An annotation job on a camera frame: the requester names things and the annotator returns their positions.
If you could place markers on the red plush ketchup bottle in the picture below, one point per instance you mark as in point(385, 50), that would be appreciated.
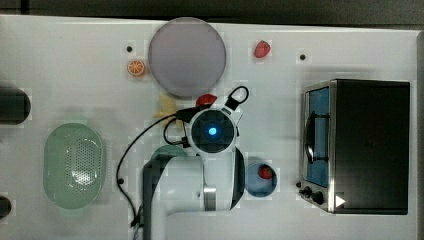
point(206, 99)

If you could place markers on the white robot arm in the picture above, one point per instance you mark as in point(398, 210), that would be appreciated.
point(212, 179)

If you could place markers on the green oval strainer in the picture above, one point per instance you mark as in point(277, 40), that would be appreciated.
point(74, 166)

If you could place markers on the yellow peeled banana toy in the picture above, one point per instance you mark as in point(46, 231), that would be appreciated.
point(167, 106)

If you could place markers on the green mug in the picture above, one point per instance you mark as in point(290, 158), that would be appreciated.
point(169, 150)

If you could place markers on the grey round plate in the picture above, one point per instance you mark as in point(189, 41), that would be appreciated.
point(187, 57)

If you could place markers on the red strawberry in bowl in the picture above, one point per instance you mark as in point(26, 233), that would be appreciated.
point(265, 172)

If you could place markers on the blue bowl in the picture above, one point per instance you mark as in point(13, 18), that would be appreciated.
point(256, 186)

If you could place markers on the red strawberry on table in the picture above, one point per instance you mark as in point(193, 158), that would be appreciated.
point(262, 49)

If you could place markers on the orange slice toy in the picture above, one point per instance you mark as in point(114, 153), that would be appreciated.
point(136, 68)

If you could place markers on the black toaster oven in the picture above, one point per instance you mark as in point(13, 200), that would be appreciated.
point(356, 146)

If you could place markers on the black cylinder upper left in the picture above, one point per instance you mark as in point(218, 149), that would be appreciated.
point(15, 106)

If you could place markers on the black cylinder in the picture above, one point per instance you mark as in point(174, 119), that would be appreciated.
point(5, 207)
point(15, 106)

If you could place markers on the black cylinder lower left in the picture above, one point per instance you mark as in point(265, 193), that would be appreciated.
point(5, 207)

